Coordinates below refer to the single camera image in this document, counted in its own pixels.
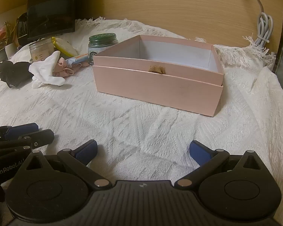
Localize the light blue packet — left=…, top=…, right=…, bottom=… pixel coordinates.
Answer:
left=65, top=54, right=89, bottom=66

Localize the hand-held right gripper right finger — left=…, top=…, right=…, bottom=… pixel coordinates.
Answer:
left=175, top=140, right=262, bottom=189

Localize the clear jar with tan lid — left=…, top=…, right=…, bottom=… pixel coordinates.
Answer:
left=29, top=38, right=56, bottom=64

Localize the white cable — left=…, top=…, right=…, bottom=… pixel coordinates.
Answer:
left=244, top=0, right=274, bottom=46

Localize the black monitor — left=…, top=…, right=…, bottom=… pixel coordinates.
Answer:
left=27, top=0, right=76, bottom=42

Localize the small tan ribbon tab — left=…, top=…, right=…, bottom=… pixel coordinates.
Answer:
left=148, top=65, right=166, bottom=75

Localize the pink cloth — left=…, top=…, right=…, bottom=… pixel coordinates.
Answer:
left=53, top=58, right=82, bottom=78

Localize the green potted plant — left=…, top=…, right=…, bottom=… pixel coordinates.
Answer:
left=4, top=20, right=19, bottom=57

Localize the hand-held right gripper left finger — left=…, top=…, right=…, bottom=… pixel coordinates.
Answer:
left=26, top=139, right=111, bottom=190

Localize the pink cardboard box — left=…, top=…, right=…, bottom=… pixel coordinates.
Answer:
left=92, top=35, right=224, bottom=117

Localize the black plush toy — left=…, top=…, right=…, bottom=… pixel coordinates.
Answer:
left=0, top=61, right=35, bottom=89

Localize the dark round object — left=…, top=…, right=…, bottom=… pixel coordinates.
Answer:
left=16, top=12, right=29, bottom=47

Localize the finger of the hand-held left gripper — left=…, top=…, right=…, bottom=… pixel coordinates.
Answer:
left=0, top=129, right=55, bottom=151
left=0, top=123, right=39, bottom=142

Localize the yellow edged mesh pad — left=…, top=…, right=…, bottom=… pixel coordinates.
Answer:
left=52, top=37, right=78, bottom=57

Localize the white cloth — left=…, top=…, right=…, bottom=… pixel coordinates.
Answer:
left=29, top=51, right=67, bottom=89

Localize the green lid glass jar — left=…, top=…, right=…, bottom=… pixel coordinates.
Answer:
left=88, top=33, right=119, bottom=66

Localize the white fringed blanket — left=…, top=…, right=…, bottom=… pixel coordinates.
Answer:
left=0, top=16, right=283, bottom=226

